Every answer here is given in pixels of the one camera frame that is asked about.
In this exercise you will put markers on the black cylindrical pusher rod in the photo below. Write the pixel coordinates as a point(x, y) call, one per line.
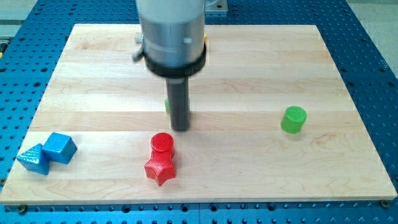
point(177, 95)

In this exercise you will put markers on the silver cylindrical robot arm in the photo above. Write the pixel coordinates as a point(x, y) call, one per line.
point(173, 47)

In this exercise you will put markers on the wooden board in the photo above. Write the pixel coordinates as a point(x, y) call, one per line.
point(235, 149)

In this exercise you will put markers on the green block behind rod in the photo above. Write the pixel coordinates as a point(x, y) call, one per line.
point(167, 108)

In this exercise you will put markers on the red cylinder block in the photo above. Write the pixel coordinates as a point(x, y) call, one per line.
point(163, 142)

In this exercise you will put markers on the red star block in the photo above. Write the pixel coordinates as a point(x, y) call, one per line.
point(160, 167)

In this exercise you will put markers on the green cylinder block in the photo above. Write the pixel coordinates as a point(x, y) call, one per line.
point(293, 120)

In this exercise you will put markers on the blue cube block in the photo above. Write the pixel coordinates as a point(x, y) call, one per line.
point(59, 148)

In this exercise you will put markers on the blue triangular block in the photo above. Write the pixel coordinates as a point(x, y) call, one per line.
point(35, 160)

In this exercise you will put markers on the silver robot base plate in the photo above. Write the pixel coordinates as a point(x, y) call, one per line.
point(216, 5)

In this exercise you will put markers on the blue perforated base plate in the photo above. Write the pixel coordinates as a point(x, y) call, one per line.
point(33, 53)

